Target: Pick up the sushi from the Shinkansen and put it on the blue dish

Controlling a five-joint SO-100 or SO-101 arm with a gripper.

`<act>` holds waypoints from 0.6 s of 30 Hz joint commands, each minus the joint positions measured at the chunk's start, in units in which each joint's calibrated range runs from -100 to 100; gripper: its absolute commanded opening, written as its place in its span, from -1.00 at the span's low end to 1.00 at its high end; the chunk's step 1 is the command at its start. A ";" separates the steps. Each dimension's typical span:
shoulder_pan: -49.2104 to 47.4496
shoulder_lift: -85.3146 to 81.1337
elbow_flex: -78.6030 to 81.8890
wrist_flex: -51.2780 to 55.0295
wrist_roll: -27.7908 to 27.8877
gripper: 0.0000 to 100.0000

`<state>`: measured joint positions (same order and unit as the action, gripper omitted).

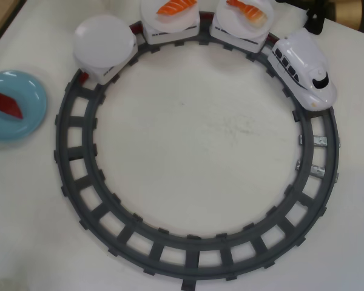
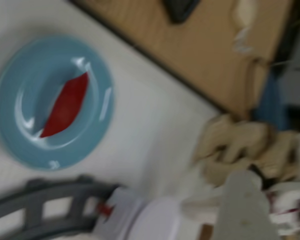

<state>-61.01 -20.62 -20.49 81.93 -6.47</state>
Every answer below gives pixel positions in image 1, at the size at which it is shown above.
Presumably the black clamp stand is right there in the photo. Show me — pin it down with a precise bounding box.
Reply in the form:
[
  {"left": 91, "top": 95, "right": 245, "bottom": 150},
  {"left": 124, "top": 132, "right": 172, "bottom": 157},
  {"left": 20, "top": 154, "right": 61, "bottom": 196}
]
[{"left": 303, "top": 0, "right": 326, "bottom": 36}]

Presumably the blue round dish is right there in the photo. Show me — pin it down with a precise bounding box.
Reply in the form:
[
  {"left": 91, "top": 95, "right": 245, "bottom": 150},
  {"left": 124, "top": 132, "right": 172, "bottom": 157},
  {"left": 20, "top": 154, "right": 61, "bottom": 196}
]
[{"left": 0, "top": 69, "right": 49, "bottom": 142}]

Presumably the red tuna sushi toy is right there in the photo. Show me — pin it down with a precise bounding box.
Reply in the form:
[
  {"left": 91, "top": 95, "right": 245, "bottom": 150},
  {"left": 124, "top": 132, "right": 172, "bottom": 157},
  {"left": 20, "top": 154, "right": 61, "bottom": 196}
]
[{"left": 0, "top": 89, "right": 24, "bottom": 119}]

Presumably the grey circular toy train track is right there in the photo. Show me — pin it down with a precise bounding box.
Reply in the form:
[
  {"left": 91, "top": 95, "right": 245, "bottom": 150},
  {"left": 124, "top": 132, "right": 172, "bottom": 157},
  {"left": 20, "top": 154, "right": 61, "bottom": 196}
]
[{"left": 53, "top": 11, "right": 342, "bottom": 291}]

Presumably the white Shinkansen toy locomotive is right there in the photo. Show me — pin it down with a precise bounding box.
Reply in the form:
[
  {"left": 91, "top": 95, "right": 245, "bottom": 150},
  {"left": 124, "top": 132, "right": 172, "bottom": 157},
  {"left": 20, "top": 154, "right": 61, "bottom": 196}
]
[{"left": 266, "top": 27, "right": 338, "bottom": 112}]

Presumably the orange salmon sushi toy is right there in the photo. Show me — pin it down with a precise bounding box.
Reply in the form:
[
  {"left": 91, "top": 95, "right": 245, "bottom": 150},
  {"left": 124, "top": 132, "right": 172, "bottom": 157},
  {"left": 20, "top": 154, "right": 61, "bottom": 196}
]
[{"left": 156, "top": 0, "right": 198, "bottom": 16}]

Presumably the brown cardboard box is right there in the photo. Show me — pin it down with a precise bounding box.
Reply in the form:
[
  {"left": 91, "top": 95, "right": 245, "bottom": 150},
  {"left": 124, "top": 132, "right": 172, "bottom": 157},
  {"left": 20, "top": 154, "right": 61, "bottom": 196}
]
[{"left": 348, "top": 0, "right": 364, "bottom": 31}]

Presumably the orange shrimp sushi toy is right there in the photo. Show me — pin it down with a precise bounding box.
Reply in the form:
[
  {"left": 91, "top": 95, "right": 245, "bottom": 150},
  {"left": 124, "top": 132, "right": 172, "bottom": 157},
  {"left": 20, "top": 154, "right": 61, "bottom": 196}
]
[{"left": 226, "top": 0, "right": 268, "bottom": 25}]

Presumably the white train wagon with plate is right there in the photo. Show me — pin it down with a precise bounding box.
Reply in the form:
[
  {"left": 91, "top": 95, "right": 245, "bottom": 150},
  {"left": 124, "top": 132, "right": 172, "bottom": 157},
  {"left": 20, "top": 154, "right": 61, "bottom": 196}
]
[
  {"left": 211, "top": 0, "right": 275, "bottom": 54},
  {"left": 73, "top": 14, "right": 139, "bottom": 85},
  {"left": 139, "top": 0, "right": 201, "bottom": 45}
]

